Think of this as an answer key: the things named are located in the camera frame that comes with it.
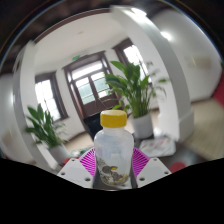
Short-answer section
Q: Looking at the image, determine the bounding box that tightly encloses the small potted plant white pot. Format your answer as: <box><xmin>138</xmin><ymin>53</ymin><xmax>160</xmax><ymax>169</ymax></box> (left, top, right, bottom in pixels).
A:
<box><xmin>23</xmin><ymin>103</ymin><xmax>70</xmax><ymax>164</ymax></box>

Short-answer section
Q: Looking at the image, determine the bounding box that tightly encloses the brown glazed double door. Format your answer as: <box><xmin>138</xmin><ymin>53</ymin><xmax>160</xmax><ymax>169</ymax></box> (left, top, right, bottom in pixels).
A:
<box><xmin>63</xmin><ymin>51</ymin><xmax>122</xmax><ymax>118</ymax></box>

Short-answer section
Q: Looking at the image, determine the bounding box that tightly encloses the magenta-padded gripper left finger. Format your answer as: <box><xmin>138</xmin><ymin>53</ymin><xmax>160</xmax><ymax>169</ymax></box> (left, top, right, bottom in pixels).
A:
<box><xmin>56</xmin><ymin>147</ymin><xmax>98</xmax><ymax>189</ymax></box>

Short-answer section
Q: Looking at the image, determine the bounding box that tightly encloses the clear bottle with yellow cap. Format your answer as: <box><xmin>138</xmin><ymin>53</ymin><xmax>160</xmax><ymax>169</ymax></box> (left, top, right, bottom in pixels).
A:
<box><xmin>93</xmin><ymin>109</ymin><xmax>135</xmax><ymax>187</ymax></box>

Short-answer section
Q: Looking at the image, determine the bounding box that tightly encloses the printed paper leaflet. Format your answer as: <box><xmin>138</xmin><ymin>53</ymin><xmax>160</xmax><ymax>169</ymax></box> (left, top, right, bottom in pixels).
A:
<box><xmin>138</xmin><ymin>136</ymin><xmax>177</xmax><ymax>158</ymax></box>

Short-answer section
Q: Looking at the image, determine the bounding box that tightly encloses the white wall radiator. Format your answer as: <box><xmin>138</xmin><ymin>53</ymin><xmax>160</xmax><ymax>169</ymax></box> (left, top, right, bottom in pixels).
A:
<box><xmin>193</xmin><ymin>56</ymin><xmax>213</xmax><ymax>70</ymax></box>

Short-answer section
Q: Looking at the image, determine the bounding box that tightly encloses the large potted plant white pot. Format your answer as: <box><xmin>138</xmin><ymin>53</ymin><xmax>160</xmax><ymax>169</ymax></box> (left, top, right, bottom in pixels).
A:
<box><xmin>104</xmin><ymin>60</ymin><xmax>170</xmax><ymax>140</ymax></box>

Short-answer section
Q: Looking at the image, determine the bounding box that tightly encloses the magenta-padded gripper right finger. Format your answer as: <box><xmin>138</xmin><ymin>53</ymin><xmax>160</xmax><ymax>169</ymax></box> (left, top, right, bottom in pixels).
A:
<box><xmin>129</xmin><ymin>147</ymin><xmax>172</xmax><ymax>189</ymax></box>

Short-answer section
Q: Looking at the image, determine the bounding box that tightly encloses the red carpeted staircase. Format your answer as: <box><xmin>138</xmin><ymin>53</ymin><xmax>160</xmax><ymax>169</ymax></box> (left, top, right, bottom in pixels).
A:
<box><xmin>213</xmin><ymin>78</ymin><xmax>224</xmax><ymax>108</ymax></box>

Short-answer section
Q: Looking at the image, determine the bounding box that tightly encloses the wide brown-framed window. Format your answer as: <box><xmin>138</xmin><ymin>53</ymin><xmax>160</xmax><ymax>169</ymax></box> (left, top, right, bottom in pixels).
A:
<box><xmin>34</xmin><ymin>71</ymin><xmax>70</xmax><ymax>123</ymax></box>

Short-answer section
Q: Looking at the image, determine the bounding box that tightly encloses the narrow brown-framed window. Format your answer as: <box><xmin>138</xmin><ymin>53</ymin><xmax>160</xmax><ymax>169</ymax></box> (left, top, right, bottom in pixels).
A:
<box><xmin>113</xmin><ymin>37</ymin><xmax>152</xmax><ymax>82</ymax></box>

